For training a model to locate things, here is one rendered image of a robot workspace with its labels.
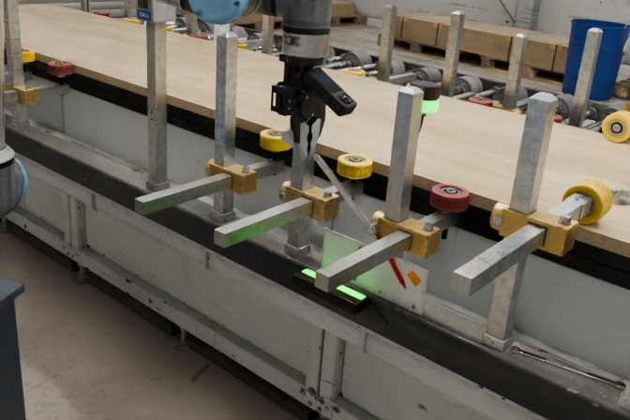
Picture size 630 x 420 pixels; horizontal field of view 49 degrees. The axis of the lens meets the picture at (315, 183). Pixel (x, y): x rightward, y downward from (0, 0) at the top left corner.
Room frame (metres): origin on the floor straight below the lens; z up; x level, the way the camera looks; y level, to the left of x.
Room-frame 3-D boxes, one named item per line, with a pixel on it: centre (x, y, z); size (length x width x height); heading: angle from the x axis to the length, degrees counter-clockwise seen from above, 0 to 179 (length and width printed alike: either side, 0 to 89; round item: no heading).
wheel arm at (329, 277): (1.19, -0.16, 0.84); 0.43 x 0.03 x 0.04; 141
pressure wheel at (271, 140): (1.66, 0.11, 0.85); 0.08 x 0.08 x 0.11
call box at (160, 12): (1.74, 0.42, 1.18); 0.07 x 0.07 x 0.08; 51
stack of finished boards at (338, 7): (9.97, 0.67, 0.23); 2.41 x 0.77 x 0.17; 139
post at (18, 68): (2.21, 1.00, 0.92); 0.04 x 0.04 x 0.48; 51
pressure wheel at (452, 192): (1.34, -0.28, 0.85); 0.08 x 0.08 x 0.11
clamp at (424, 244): (1.25, -0.18, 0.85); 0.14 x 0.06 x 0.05; 51
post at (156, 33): (1.74, 0.43, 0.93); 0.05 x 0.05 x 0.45; 51
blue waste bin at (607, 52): (6.72, -2.60, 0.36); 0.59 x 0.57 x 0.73; 137
